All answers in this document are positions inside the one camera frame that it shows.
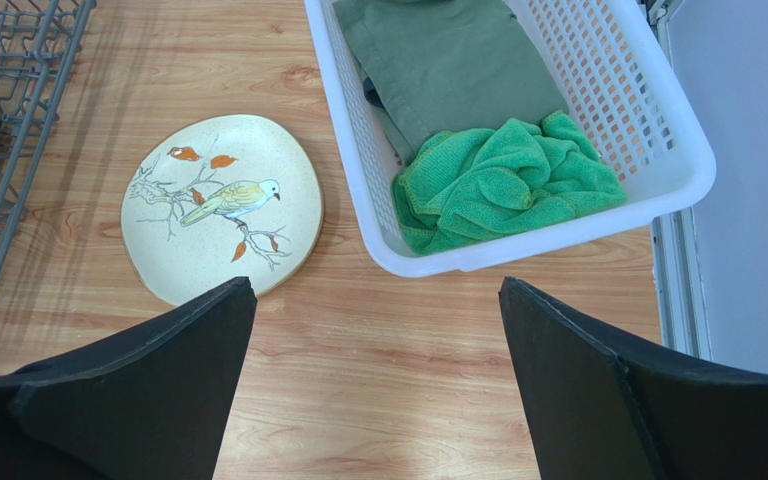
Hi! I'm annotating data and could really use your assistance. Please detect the cream bird plate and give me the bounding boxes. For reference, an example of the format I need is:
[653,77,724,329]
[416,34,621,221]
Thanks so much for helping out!
[120,114,324,306]

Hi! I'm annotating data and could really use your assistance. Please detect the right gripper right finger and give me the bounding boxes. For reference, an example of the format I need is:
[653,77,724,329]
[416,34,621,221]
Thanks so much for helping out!
[499,277,768,479]

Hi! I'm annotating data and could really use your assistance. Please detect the right aluminium frame post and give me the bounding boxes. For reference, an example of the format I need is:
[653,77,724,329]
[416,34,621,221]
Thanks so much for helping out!
[643,0,715,362]

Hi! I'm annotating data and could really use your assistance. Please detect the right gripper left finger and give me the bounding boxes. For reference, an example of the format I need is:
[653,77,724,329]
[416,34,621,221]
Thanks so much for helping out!
[0,277,257,479]

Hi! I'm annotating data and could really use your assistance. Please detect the white plastic basket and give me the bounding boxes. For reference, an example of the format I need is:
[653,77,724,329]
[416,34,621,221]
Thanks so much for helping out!
[305,1,716,278]

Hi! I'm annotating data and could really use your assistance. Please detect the bright green microfiber towel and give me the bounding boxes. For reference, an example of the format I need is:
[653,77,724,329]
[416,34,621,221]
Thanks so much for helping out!
[391,111,628,256]

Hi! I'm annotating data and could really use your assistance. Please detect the olive green folded cloth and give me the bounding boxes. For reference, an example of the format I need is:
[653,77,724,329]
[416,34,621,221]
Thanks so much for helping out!
[333,1,568,163]

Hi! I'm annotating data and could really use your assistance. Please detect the grey wire dish rack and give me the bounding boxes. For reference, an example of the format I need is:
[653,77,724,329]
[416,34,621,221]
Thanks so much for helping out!
[0,1,96,274]

